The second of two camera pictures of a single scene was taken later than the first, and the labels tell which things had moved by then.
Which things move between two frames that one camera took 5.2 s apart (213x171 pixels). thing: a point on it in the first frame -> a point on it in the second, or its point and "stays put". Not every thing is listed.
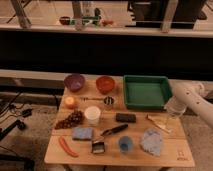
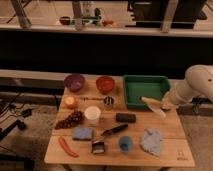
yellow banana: (159, 123) -> (155, 105)
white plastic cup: (92, 114) stays put
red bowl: (105, 84) stays put
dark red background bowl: (64, 20) stays put
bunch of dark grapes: (74, 119) stays put
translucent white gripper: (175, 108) -> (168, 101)
